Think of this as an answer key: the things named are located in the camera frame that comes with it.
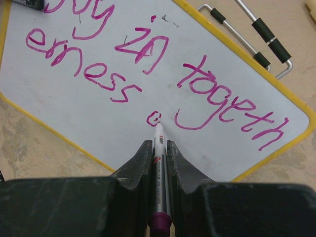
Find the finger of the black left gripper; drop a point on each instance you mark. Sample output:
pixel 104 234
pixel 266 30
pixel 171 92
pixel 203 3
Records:
pixel 33 4

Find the pink and white marker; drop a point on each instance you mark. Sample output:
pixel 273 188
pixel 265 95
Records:
pixel 160 215

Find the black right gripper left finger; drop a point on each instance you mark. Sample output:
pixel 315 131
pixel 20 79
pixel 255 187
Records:
pixel 129 196

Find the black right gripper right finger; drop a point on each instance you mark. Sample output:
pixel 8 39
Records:
pixel 195 198

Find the yellow framed whiteboard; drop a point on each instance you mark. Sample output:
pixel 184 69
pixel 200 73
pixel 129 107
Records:
pixel 103 73

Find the cream toy microphone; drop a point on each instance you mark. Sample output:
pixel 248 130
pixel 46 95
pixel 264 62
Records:
pixel 311 5

